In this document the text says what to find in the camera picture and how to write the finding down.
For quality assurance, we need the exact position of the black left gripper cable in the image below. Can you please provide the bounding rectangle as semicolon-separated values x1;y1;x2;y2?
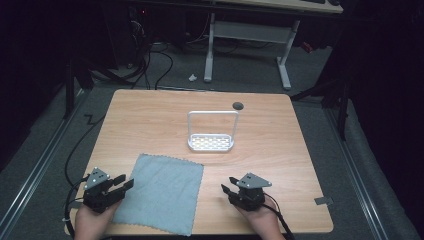
61;114;106;240

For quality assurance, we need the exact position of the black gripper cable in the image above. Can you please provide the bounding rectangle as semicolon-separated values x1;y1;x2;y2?
261;191;296;240
61;114;106;240

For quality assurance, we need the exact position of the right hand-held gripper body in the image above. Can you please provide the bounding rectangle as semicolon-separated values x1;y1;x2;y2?
228;172;273;212

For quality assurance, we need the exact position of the white-legged desk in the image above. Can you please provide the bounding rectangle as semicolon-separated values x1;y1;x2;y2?
203;0;345;91

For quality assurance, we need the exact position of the person's left hand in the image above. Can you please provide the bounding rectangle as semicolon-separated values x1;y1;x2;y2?
73;199;123;240

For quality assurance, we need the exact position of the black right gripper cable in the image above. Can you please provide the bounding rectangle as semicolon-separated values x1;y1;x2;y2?
261;191;296;240

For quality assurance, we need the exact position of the grey tape piece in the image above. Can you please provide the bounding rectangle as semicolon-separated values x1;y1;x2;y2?
313;196;335;207

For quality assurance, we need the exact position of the black floor cable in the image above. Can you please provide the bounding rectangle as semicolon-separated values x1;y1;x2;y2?
131;41;175;91

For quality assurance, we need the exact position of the black metal stand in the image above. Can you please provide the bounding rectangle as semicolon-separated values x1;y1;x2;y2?
62;54;96;120
289;74;353;142

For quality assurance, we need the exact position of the black computer tower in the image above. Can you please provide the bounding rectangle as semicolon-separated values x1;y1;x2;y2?
101;5;153;69

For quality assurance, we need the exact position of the red object under desk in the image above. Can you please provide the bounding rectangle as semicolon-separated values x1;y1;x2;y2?
300;40;315;54

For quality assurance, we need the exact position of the white rack with handle frame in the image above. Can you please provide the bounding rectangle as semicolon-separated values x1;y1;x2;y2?
186;110;240;153

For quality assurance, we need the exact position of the person's right hand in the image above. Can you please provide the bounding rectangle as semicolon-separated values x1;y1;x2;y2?
233;194;285;240

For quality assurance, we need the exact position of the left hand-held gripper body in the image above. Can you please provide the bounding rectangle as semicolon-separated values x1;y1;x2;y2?
82;167;123;215

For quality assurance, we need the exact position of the metal floor rail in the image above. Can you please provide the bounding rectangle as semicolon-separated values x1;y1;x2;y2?
0;88;88;231
324;108;391;240

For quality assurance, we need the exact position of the grey-blue cloth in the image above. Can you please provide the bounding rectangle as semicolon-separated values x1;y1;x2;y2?
111;152;205;237

